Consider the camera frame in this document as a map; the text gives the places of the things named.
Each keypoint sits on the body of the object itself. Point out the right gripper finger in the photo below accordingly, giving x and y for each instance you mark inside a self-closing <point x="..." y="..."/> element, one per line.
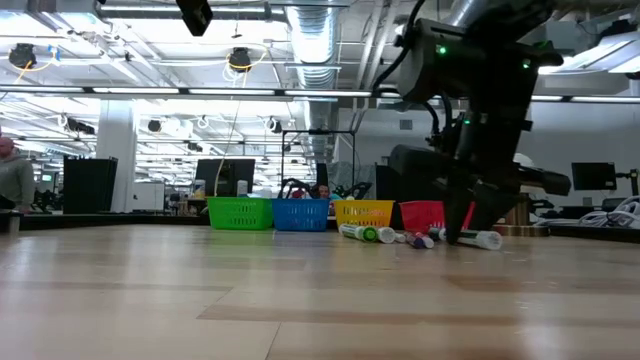
<point x="492" y="205"/>
<point x="457" y="210"/>

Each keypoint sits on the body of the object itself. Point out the black cap whiteboard marker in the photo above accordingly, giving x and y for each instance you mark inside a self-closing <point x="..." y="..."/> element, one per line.
<point x="415" y="241"/>

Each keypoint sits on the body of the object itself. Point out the green cap whiteboard marker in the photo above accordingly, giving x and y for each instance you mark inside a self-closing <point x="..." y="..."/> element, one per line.
<point x="357" y="232"/>

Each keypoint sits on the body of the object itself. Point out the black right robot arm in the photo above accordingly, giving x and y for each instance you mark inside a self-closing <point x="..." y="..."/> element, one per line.
<point x="475" y="60"/>

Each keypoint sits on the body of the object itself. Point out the red plastic basket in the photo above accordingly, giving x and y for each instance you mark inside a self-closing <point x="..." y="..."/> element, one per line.
<point x="420" y="215"/>

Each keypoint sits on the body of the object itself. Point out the white bulb brass lamp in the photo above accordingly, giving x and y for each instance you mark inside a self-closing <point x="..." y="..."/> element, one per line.
<point x="520" y="231"/>

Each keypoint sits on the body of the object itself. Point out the black ceiling device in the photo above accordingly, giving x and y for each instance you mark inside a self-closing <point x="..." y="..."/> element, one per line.
<point x="22" y="55"/>
<point x="240" y="59"/>

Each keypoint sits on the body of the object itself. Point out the black partition screen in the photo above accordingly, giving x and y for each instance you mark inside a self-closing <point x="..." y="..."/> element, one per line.
<point x="382" y="182"/>

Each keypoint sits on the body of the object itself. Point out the ceiling light strip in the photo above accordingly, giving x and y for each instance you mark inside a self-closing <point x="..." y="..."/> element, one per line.
<point x="225" y="92"/>

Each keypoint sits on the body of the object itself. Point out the yellow plastic basket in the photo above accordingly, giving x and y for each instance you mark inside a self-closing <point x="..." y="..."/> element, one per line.
<point x="363" y="214"/>

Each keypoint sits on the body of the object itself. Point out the black computer monitor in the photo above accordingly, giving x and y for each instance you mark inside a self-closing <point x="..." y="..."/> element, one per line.
<point x="225" y="175"/>
<point x="594" y="176"/>

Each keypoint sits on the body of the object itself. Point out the person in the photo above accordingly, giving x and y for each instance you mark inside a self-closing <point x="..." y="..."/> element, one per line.
<point x="324" y="191"/>
<point x="15" y="175"/>

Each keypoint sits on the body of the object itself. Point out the blue plastic basket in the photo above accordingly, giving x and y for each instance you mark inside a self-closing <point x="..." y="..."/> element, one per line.
<point x="300" y="215"/>

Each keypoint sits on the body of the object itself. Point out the blue yellow wipes canister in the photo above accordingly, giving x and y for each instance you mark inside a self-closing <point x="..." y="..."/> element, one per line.
<point x="199" y="190"/>

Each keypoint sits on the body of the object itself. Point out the white canister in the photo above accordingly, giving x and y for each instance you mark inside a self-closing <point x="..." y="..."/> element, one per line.
<point x="242" y="188"/>

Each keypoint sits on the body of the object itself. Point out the white cabinet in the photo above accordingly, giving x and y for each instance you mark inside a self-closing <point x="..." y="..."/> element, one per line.
<point x="150" y="197"/>

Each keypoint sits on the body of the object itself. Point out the black cabinet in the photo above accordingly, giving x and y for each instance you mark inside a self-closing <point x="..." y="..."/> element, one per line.
<point x="90" y="185"/>

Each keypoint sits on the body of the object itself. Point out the green plastic basket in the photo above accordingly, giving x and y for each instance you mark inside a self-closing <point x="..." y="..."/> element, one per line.
<point x="240" y="212"/>

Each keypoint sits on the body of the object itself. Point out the black robot station frame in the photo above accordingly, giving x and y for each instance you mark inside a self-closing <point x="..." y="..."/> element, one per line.
<point x="320" y="132"/>

